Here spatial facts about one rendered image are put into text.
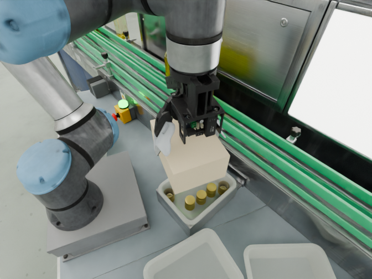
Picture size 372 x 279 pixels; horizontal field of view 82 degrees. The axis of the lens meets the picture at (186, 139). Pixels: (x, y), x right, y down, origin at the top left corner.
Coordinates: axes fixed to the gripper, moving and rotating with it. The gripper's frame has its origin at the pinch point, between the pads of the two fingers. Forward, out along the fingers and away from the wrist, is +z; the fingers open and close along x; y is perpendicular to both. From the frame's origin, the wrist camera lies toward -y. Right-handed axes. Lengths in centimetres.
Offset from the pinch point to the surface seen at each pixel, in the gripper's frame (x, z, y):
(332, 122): 44.3, 6.4, 3.1
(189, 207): 0.7, 31.2, 0.9
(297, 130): 35.7, 9.5, 0.1
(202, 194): 6.4, 29.1, -0.8
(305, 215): 30.2, 25.3, 18.5
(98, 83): -18, 28, -79
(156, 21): 18, 4, -84
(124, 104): -9, 26, -54
